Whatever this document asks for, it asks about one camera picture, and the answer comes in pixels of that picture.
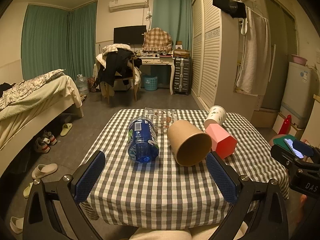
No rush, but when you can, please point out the blue laundry basket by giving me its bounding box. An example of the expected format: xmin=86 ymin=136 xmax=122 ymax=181
xmin=143 ymin=75 xmax=158 ymax=91

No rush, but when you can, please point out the white slipper lower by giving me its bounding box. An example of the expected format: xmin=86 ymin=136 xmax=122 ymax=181
xmin=9 ymin=216 xmax=24 ymax=235

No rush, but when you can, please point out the white louvered wardrobe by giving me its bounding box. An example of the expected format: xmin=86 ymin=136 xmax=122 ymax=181
xmin=191 ymin=0 xmax=257 ymax=120

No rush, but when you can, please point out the green curtain left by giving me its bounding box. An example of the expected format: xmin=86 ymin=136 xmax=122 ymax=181
xmin=21 ymin=2 xmax=98 ymax=80

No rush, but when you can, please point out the black hanging bag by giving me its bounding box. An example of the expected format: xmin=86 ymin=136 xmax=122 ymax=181
xmin=213 ymin=0 xmax=247 ymax=18

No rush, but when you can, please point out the blue plastic bottle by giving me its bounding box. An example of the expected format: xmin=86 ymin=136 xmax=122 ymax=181
xmin=127 ymin=116 xmax=159 ymax=163

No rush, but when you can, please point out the clear glass cup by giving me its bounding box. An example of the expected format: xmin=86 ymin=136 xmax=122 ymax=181
xmin=144 ymin=108 xmax=178 ymax=133

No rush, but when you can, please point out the pink hexagonal cup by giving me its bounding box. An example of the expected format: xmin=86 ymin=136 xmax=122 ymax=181
xmin=205 ymin=124 xmax=238 ymax=159

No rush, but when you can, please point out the white desk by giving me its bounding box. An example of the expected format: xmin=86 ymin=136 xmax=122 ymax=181
xmin=139 ymin=57 xmax=175 ymax=95

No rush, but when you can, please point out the white air conditioner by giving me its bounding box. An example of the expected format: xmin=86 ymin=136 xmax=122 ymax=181
xmin=109 ymin=0 xmax=149 ymax=12

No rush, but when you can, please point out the plaid cloth cover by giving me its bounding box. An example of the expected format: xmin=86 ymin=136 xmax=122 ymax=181
xmin=142 ymin=27 xmax=172 ymax=52

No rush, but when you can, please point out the smartphone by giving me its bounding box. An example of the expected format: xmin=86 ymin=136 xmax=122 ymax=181
xmin=283 ymin=138 xmax=304 ymax=159

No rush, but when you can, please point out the operator's lap in beige trousers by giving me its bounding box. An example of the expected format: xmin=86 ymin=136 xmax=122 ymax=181
xmin=128 ymin=220 xmax=249 ymax=240

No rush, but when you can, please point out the bed with beige bedding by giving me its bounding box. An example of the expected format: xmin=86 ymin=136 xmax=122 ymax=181
xmin=1 ymin=73 xmax=84 ymax=174

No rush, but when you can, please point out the chair piled with clothes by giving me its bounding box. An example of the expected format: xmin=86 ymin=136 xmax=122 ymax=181
xmin=95 ymin=43 xmax=142 ymax=101

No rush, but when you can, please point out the green slipper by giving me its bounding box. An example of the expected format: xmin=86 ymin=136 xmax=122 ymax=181
xmin=60 ymin=123 xmax=73 ymax=137

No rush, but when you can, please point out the teal curtain centre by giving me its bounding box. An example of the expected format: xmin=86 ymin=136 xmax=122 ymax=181
xmin=151 ymin=0 xmax=193 ymax=50

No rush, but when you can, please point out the white refrigerator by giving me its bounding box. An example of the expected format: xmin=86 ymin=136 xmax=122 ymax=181
xmin=280 ymin=62 xmax=319 ymax=128

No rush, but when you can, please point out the brown paper cup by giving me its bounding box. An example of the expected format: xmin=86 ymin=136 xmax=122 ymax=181
xmin=167 ymin=120 xmax=212 ymax=167

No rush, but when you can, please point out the black television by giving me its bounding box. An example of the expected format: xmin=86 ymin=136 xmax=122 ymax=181
xmin=113 ymin=25 xmax=146 ymax=45

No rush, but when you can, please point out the white floral paper cup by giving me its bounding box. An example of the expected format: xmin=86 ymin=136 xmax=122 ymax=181
xmin=204 ymin=105 xmax=227 ymax=128

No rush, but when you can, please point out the sneaker pair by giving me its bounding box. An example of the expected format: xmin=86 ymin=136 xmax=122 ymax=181
xmin=34 ymin=131 xmax=57 ymax=153

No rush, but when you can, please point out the red bottle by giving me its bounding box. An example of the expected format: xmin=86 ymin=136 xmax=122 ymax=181
xmin=278 ymin=114 xmax=292 ymax=134

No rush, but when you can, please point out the brown plastic stool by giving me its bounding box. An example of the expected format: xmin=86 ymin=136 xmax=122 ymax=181
xmin=268 ymin=134 xmax=284 ymax=146

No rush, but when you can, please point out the green pad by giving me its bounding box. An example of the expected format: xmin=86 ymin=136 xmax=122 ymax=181
xmin=272 ymin=134 xmax=296 ymax=153

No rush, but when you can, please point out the pink basin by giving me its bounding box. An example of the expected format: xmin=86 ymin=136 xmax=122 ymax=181
xmin=291 ymin=54 xmax=307 ymax=66

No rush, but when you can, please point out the hanging white towel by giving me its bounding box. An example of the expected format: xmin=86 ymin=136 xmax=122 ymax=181
xmin=235 ymin=7 xmax=271 ymax=95

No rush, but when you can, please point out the black silver suitcase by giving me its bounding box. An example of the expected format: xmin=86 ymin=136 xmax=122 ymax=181
xmin=172 ymin=57 xmax=191 ymax=95

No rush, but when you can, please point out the white slipper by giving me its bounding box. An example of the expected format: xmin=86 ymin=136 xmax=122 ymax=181
xmin=9 ymin=216 xmax=24 ymax=235
xmin=31 ymin=163 xmax=58 ymax=180

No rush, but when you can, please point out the checkered tablecloth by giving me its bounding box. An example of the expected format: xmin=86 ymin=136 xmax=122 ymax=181
xmin=81 ymin=109 xmax=289 ymax=230

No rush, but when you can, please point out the large water jug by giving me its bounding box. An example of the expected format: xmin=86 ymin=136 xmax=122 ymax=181
xmin=75 ymin=74 xmax=89 ymax=95

